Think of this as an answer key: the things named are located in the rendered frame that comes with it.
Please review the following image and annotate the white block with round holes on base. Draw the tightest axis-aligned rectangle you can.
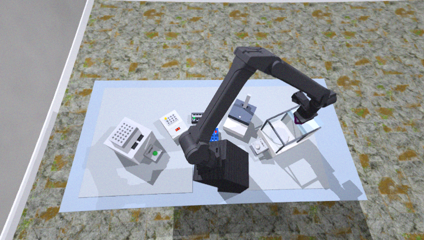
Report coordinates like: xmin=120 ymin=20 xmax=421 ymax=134
xmin=104 ymin=117 xmax=164 ymax=165

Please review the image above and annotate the white block with grey holes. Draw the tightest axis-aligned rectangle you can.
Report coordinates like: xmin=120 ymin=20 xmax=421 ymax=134
xmin=159 ymin=110 xmax=188 ymax=141

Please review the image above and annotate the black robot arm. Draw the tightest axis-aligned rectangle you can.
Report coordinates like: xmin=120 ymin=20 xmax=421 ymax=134
xmin=178 ymin=46 xmax=337 ymax=173

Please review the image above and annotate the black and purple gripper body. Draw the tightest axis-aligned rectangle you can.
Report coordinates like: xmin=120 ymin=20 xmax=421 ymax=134
xmin=293 ymin=106 xmax=318 ymax=124

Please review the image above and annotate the blue tube rack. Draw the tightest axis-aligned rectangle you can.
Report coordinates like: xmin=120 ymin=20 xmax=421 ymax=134
xmin=209 ymin=128 xmax=219 ymax=142

